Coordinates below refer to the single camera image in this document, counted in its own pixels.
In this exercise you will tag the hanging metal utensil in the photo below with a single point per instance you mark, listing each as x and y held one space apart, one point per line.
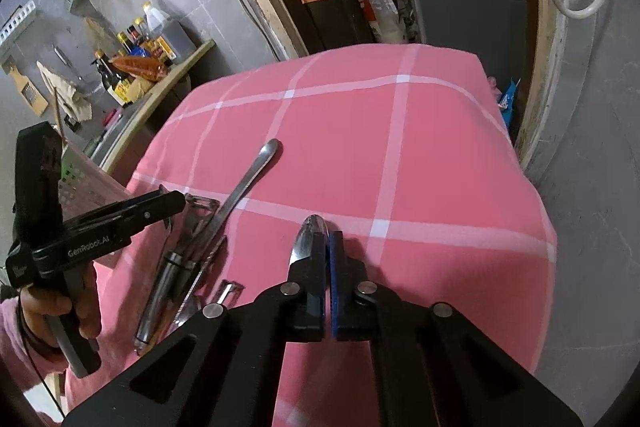
62 56

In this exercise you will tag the wooden slicer board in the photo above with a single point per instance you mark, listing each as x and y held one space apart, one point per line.
27 92

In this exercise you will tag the white plastic bag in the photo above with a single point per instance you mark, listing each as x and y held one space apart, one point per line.
387 19

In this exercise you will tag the metal wall rail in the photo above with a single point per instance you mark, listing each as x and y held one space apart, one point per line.
17 24

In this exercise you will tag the person's left forearm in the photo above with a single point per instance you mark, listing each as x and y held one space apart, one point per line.
15 357

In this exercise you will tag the wide metal spoon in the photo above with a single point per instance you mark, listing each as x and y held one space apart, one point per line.
307 237

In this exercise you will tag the long slim metal spoon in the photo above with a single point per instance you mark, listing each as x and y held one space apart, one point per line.
250 187

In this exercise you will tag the red sauce packet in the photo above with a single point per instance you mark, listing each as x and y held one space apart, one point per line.
142 67

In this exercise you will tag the dark soy sauce bottle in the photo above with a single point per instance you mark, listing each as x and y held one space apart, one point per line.
111 79

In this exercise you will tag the pink checked cloth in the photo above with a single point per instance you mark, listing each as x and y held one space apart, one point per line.
400 157

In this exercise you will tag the small metal utensil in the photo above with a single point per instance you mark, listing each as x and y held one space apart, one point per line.
230 292

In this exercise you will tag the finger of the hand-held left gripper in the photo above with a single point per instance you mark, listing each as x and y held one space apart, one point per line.
142 203
160 207

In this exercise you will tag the small metal spoon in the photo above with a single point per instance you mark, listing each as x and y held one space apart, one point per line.
187 311

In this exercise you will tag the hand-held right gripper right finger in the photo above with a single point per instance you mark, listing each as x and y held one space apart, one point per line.
334 287

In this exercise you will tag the person's left hand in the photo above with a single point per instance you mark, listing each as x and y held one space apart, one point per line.
45 304

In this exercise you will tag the large jug of dark liquid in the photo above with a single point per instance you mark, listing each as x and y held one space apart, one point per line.
172 34

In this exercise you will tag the serrated metal knife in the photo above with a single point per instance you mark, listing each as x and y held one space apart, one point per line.
207 267

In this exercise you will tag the beige hanging rag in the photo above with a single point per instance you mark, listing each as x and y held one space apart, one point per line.
62 89

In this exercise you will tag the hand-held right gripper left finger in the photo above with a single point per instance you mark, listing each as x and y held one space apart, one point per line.
315 287

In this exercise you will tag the blue patterned packet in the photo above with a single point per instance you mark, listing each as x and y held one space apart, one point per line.
509 99

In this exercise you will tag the yellow cap dark bottle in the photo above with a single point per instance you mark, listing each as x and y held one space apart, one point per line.
123 41

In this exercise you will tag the beige kitchen counter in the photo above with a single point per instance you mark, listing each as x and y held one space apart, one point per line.
172 74

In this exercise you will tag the pink perforated basket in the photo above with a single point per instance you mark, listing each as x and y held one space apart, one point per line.
87 187

